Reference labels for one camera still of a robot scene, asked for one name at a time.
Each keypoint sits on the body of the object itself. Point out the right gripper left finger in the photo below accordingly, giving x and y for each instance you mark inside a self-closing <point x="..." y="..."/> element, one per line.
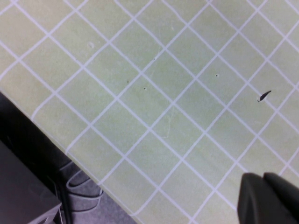
<point x="254" y="203"/>

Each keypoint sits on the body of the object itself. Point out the green grid table mat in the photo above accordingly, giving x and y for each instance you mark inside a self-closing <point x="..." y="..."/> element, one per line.
<point x="149" y="93"/>

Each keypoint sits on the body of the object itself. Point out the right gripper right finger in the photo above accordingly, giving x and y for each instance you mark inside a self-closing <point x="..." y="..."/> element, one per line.
<point x="287" y="196"/>

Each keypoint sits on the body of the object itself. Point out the grey metal box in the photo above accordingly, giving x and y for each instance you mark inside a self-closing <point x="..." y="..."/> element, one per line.
<point x="21" y="186"/>

